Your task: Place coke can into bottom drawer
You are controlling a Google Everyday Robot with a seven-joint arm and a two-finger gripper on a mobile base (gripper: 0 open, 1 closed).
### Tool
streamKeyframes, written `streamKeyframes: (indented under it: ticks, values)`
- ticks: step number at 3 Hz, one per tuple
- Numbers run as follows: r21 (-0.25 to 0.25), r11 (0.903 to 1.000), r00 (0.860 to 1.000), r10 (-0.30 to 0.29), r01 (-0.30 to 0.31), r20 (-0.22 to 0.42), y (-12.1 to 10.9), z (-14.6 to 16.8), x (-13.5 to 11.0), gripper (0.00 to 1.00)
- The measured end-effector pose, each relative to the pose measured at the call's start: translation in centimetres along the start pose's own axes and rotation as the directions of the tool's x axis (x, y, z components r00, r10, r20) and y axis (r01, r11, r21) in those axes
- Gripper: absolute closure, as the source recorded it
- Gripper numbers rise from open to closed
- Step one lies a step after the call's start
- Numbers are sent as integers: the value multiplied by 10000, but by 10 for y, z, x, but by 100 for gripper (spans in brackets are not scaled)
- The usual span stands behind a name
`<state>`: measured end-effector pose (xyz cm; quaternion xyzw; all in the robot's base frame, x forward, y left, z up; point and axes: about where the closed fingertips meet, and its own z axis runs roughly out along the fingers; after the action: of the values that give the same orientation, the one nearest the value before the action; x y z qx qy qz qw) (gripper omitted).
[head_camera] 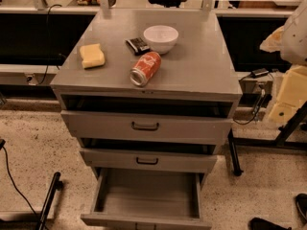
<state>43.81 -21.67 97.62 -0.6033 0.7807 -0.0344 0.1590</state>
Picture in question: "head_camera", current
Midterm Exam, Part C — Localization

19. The black metal stand leg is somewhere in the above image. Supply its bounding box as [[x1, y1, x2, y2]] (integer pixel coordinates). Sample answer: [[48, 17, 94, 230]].
[[35, 172, 63, 230]]

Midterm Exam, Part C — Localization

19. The grey metal drawer cabinet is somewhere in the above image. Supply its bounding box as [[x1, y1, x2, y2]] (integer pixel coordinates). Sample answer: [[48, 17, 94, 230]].
[[50, 7, 243, 177]]

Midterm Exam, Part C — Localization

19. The black shoe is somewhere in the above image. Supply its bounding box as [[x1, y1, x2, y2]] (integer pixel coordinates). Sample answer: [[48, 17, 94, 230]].
[[249, 218, 292, 230]]

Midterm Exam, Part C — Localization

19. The grey top drawer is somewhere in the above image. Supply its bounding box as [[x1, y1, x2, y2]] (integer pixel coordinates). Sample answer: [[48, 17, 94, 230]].
[[61, 110, 231, 145]]

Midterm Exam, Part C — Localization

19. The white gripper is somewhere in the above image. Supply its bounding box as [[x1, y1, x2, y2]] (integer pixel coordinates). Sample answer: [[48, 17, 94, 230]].
[[268, 65, 307, 124]]

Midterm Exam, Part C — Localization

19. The black power adapter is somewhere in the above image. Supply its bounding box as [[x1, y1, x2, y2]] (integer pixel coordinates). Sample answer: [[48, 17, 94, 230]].
[[251, 68, 269, 79]]

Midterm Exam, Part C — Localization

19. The grey open bottom drawer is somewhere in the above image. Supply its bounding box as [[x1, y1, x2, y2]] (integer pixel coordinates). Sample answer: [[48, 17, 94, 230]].
[[81, 169, 211, 230]]

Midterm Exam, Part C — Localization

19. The grey middle drawer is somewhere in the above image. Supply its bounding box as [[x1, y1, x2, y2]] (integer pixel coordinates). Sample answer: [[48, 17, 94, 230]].
[[80, 149, 217, 173]]

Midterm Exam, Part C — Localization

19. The black snack packet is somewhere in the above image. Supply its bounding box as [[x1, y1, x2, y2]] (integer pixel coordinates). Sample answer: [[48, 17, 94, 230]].
[[126, 37, 150, 56]]

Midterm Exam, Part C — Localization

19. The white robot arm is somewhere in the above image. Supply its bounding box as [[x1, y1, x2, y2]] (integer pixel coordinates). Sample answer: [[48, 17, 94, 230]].
[[260, 0, 307, 123]]

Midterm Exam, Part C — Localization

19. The black table frame leg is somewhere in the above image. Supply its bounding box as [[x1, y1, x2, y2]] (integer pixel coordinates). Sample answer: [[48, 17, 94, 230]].
[[228, 102, 307, 176]]

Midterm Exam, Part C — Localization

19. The white ceramic bowl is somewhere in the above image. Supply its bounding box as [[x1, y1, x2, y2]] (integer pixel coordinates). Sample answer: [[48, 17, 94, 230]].
[[143, 25, 178, 55]]

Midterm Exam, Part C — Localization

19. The black floor cable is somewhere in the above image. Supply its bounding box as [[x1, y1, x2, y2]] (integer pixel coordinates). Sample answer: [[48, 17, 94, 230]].
[[0, 139, 50, 230]]

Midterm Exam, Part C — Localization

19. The orange coke can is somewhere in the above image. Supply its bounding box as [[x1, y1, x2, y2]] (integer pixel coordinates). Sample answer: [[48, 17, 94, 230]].
[[130, 52, 161, 86]]

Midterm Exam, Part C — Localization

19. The yellow sponge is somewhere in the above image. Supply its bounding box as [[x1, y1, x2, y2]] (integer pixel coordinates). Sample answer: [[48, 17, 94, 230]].
[[80, 43, 106, 69]]

